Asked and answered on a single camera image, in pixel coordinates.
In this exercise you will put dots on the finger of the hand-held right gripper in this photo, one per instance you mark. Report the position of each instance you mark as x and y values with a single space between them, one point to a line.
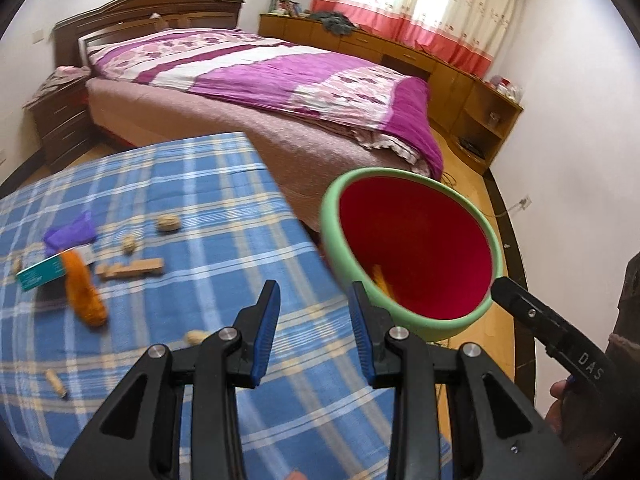
530 310

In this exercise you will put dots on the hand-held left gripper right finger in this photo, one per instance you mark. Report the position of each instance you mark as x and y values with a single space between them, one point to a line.
362 340

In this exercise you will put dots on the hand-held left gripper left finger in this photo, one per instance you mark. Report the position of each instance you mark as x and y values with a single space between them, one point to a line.
264 340

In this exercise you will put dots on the yellow fuzzy pipe cleaner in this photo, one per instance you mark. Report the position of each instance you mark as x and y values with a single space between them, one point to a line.
384 280

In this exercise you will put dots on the red bucket with green rim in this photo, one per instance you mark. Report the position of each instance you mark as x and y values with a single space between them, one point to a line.
415 240

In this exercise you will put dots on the long wooden block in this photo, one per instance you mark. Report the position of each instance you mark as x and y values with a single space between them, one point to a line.
142 266

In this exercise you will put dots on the short wooden block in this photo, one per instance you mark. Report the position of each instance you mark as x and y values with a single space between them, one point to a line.
109 272

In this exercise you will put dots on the orange fuzzy pipe cleaner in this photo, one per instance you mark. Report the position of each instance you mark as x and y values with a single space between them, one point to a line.
85 290

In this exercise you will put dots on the purple wrapper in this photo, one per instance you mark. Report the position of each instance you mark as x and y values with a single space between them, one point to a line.
70 232

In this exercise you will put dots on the teal cardboard box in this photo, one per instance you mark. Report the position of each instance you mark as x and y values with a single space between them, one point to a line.
42 272

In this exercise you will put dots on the person's right hand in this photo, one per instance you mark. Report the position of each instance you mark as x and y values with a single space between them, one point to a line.
555 407

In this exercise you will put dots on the group of scattered peanuts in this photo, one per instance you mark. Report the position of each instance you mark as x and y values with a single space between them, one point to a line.
168 223

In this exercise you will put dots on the black device on shelf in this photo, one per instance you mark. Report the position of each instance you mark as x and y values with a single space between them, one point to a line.
470 146

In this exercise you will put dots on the blue plaid tablecloth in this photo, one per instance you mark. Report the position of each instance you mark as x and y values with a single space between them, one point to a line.
175 185

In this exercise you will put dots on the glass jar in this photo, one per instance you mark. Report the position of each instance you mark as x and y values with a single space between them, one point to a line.
493 119

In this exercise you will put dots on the small containers on cabinet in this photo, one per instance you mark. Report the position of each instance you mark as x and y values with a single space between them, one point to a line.
507 87

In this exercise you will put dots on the mauve bedspread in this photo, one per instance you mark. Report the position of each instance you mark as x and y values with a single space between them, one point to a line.
200 115

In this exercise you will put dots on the long wooden cabinet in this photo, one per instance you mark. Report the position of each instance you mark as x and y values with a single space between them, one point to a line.
440 85

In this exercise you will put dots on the purple floral quilt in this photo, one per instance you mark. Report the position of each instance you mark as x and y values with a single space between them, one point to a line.
280 70

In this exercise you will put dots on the dark wooden nightstand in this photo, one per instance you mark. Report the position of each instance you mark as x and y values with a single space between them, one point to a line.
60 125

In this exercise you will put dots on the dark clothes pile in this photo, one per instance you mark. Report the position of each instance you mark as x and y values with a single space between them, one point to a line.
332 21

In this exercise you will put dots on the floral curtain with red hem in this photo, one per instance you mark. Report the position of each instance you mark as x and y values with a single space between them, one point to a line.
425 0

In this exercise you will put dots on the pink floral cloth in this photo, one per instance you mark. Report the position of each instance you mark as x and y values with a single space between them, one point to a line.
57 82

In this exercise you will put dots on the row of books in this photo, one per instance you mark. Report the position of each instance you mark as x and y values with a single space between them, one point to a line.
285 6

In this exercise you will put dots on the white pillow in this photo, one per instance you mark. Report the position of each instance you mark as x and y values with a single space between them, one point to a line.
89 52

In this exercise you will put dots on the dark wooden bed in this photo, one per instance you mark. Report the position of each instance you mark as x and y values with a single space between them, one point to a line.
150 10

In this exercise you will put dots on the wall socket with plug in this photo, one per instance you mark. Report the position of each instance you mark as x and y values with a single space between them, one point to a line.
525 202

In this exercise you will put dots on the white light switch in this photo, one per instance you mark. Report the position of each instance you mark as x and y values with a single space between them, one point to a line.
37 35

